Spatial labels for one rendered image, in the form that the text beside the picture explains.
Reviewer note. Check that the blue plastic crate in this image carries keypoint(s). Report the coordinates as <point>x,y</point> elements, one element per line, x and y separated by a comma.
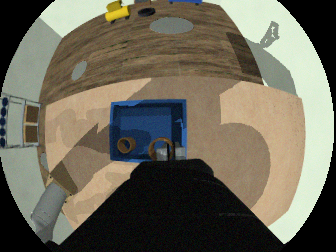
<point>145,121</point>

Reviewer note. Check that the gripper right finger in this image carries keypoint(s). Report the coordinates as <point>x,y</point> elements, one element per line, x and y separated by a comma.
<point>179,152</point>

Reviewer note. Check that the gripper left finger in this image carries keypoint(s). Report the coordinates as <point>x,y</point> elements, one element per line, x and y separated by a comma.
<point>162,152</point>

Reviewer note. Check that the bronze bushing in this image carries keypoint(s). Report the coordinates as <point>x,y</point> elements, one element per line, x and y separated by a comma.
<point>121,144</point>
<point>151,150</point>

